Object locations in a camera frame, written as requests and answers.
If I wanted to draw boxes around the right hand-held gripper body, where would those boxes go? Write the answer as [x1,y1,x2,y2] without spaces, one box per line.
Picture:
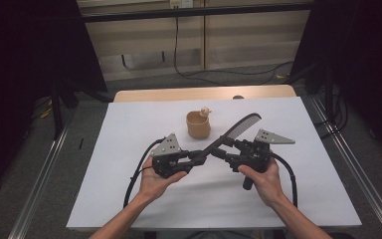
[233,128,296,191]

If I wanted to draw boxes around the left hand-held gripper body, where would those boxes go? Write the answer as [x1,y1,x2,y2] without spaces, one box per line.
[149,132,194,179]

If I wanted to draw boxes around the black comb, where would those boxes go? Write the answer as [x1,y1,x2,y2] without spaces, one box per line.
[199,113,263,159]

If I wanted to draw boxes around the person's right hand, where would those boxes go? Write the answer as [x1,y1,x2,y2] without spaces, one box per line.
[237,157,288,208]

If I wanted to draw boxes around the person's left hand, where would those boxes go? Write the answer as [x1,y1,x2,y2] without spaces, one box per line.
[138,155,189,203]

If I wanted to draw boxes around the tan pot with small figure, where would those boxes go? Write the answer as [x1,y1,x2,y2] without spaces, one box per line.
[185,106,213,140]

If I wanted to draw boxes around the wooden table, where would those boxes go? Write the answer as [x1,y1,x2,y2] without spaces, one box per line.
[112,84,297,104]

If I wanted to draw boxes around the beige counter cabinet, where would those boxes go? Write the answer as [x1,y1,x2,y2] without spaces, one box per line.
[77,0,313,82]

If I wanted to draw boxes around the black metal stand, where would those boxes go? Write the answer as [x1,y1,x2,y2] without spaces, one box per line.
[50,79,81,140]

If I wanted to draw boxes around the black curtain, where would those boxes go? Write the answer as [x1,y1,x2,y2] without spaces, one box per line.
[289,0,382,163]
[0,0,108,197]

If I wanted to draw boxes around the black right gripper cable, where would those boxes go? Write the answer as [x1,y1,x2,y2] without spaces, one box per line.
[271,151,299,209]

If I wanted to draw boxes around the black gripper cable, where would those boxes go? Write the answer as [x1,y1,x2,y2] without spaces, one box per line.
[122,136,166,209]
[271,151,299,209]

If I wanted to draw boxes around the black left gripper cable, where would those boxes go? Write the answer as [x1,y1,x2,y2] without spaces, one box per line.
[122,136,166,209]

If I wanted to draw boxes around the black power cable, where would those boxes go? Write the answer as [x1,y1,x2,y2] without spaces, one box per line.
[173,6,294,87]

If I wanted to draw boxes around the metal floor rail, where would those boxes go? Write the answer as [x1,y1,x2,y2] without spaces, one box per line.
[307,94,382,239]
[7,109,78,239]

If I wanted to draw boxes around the white wall socket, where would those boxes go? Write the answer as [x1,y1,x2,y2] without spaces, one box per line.
[169,0,194,9]

